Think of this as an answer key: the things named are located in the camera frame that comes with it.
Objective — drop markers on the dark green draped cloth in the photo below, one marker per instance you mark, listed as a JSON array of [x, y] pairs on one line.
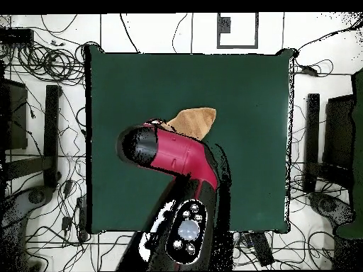
[[358, 141]]

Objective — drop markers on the tan terry towel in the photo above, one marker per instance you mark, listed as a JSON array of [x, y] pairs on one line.
[[195, 121]]

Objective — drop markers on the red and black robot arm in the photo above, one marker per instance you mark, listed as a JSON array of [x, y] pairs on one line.
[[175, 153]]

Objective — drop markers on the black stand frame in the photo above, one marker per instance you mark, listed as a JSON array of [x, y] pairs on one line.
[[51, 136], [312, 136]]

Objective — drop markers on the dark green table cloth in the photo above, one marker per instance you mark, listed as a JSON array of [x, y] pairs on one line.
[[127, 85]]

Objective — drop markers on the black power strip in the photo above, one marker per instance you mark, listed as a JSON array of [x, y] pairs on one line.
[[81, 212], [262, 249]]

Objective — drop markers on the black power adapter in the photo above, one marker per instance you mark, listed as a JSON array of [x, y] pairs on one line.
[[309, 70], [66, 223], [68, 187]]

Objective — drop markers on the black equipment box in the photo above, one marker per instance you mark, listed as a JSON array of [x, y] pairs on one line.
[[17, 119], [339, 133]]

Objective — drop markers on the grey square floor frame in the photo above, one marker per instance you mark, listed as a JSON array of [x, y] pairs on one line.
[[224, 25]]

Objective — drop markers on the grey chair base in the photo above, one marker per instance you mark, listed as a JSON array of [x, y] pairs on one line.
[[329, 205], [17, 209]]

